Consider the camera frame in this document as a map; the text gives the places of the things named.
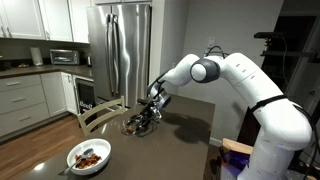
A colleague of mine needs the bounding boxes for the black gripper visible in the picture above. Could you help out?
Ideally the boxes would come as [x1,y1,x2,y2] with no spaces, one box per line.
[129,101,163,132]

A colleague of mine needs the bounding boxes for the white ceramic bowl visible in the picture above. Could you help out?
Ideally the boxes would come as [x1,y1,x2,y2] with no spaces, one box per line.
[66,138,112,176]

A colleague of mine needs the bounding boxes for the trail mix in bowl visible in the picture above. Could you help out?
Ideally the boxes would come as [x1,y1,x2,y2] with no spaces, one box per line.
[74,153,103,170]

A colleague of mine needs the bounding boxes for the pale wooden chair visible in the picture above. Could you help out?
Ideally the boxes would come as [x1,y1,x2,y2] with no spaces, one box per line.
[77,95,127,137]

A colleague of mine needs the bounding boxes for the silver metal spoon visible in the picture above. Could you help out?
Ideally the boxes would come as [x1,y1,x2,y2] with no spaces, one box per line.
[59,148,95,176]

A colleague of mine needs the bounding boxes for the stainless steel refrigerator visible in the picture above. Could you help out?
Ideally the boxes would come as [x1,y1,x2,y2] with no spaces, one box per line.
[86,3,153,109]

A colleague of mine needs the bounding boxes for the light wooden board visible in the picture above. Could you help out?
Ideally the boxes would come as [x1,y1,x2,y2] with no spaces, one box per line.
[222,137,254,156]

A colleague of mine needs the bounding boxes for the silver toaster oven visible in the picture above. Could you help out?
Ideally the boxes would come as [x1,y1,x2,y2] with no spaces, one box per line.
[49,48,81,66]

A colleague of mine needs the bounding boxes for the white lower kitchen cabinets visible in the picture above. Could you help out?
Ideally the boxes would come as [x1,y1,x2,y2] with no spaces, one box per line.
[0,71,79,138]

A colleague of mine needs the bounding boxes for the white kitchen cabinets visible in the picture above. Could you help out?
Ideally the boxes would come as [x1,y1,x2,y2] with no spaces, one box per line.
[0,0,92,44]
[0,71,79,138]

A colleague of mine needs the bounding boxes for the white paper towel roll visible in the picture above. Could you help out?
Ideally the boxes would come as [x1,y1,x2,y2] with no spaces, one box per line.
[29,46,44,67]

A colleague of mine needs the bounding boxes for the white upper kitchen cabinets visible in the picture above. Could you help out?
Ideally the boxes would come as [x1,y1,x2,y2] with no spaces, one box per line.
[0,0,92,44]

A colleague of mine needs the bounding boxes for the black stereo camera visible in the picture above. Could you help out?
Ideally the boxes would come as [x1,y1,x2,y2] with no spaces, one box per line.
[253,31,286,40]

